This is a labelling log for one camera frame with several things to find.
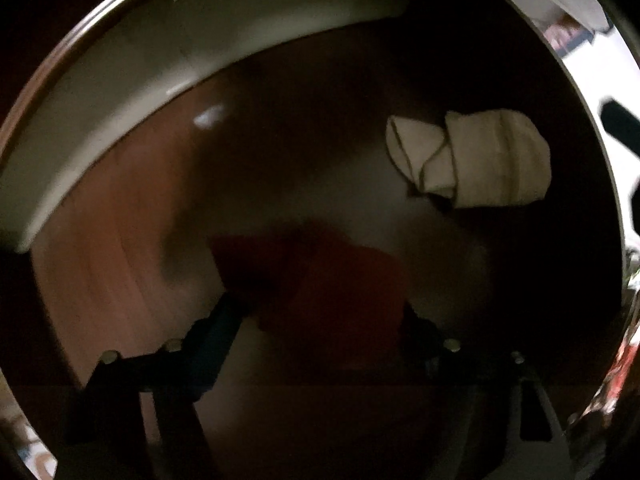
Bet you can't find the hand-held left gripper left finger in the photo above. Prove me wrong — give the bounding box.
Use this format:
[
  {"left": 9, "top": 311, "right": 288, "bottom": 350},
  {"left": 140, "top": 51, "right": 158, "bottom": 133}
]
[{"left": 62, "top": 292, "right": 249, "bottom": 480}]

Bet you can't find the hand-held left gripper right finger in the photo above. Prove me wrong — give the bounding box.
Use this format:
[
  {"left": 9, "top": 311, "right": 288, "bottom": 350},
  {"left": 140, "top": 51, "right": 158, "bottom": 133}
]
[{"left": 400, "top": 306, "right": 576, "bottom": 480}]

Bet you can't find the red underwear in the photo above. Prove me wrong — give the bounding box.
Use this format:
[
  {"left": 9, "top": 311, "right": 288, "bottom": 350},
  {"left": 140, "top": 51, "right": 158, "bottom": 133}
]
[{"left": 207, "top": 230, "right": 417, "bottom": 367}]

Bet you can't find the wooden drawer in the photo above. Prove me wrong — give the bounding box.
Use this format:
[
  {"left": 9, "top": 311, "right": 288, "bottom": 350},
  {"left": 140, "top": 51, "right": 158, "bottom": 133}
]
[{"left": 0, "top": 0, "right": 632, "bottom": 480}]

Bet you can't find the cream underwear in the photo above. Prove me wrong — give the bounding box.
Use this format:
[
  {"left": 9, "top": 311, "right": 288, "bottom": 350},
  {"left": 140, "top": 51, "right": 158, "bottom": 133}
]
[{"left": 384, "top": 110, "right": 553, "bottom": 210}]

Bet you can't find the black object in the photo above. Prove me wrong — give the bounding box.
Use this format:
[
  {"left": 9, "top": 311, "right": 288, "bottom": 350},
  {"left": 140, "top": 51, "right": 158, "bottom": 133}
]
[{"left": 597, "top": 95, "right": 640, "bottom": 161}]

